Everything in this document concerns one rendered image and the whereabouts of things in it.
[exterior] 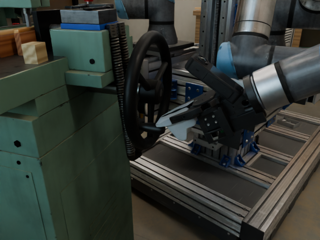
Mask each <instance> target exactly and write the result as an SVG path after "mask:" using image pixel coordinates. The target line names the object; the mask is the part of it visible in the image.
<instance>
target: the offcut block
mask: <svg viewBox="0 0 320 240"><path fill-rule="evenodd" d="M21 47H22V52H23V57H24V62H25V64H41V63H43V62H46V61H48V55H47V50H46V44H45V42H39V41H32V42H28V43H24V44H21Z"/></svg>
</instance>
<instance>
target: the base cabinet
mask: <svg viewBox="0 0 320 240"><path fill-rule="evenodd" d="M124 141H125V140H124V136H123V129H122V123H121V116H120V109H119V102H118V101H116V102H115V103H113V104H112V105H111V106H109V107H108V108H107V109H106V110H104V111H103V112H102V113H100V114H99V115H97V116H96V117H95V118H93V119H92V120H91V121H89V122H88V123H86V124H85V125H84V126H82V127H81V128H80V129H78V130H77V131H76V132H74V133H73V134H71V135H70V136H69V137H67V138H66V139H65V140H64V141H62V142H61V143H60V144H58V145H57V146H56V147H54V148H53V149H51V150H50V151H49V152H47V153H46V154H45V155H43V156H42V157H41V158H35V157H31V156H26V155H21V154H17V153H12V152H7V151H3V150H0V240H134V233H133V215H132V197H131V179H130V160H129V159H128V157H127V154H126V148H125V142H124Z"/></svg>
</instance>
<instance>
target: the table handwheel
mask: <svg viewBox="0 0 320 240"><path fill-rule="evenodd" d="M153 43H155V44H156V46H157V47H158V50H159V52H160V57H161V66H160V69H159V71H158V73H157V75H156V76H155V78H154V79H153V80H149V79H145V78H144V77H143V76H142V74H141V73H140V70H141V66H142V63H143V60H144V57H145V55H146V53H147V51H148V49H149V47H150V46H151V44H153ZM161 78H162V82H161ZM138 82H139V83H138ZM171 87H172V63H171V55H170V49H169V46H168V44H167V41H166V39H165V38H164V36H163V35H162V34H161V33H159V32H158V31H154V30H152V31H148V32H146V33H145V34H143V35H142V36H141V37H140V39H139V40H138V41H137V43H136V45H135V47H134V49H133V51H132V53H131V56H130V59H129V63H128V66H127V70H126V75H125V81H124V89H123V117H124V124H125V129H126V132H127V135H128V137H129V139H130V141H131V143H132V144H133V145H134V146H135V147H136V148H138V149H140V150H146V149H148V148H150V147H152V146H153V145H154V144H155V142H156V141H157V140H158V138H159V136H160V135H157V134H152V133H148V132H147V137H146V138H143V137H142V136H141V134H140V131H139V127H138V121H137V109H136V102H137V98H139V99H140V100H141V102H142V103H147V104H148V122H150V123H154V107H155V104H156V105H158V104H160V107H159V111H158V115H157V118H156V121H155V123H157V122H158V120H159V119H160V117H161V116H162V115H164V114H166V113H167V112H168V110H169V105H170V97H171ZM87 90H88V91H89V92H97V93H105V94H113V95H117V92H116V91H117V90H116V85H115V81H114V82H112V83H110V84H108V85H107V86H105V87H103V88H94V87H87Z"/></svg>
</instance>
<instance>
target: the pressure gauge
mask: <svg viewBox="0 0 320 240"><path fill-rule="evenodd" d="M138 112H139V116H140V118H143V114H148V104H147V103H142V102H141V100H140V99H139V102H138Z"/></svg>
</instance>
